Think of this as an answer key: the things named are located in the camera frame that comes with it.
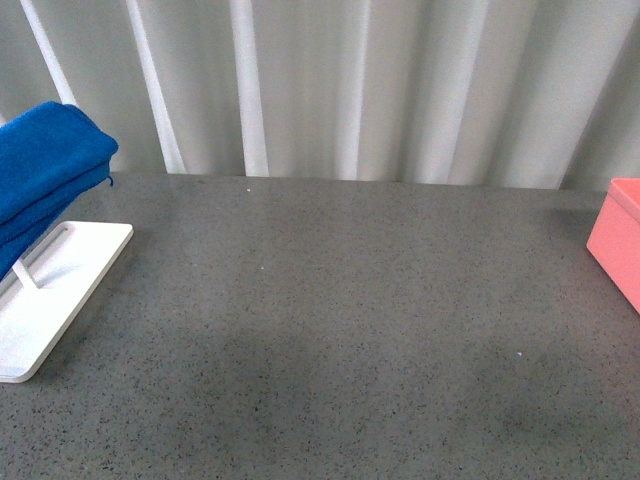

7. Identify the white pleated curtain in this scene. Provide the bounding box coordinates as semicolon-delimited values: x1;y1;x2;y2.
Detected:
1;1;639;189

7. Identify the white towel rack stand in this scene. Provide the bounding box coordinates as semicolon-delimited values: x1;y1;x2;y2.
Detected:
1;221;133;383

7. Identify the pink plastic box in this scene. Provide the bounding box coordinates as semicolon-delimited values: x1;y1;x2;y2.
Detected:
587;178;640;311

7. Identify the blue microfiber cloth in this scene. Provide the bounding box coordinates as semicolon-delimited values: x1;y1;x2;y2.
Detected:
1;101;118;275

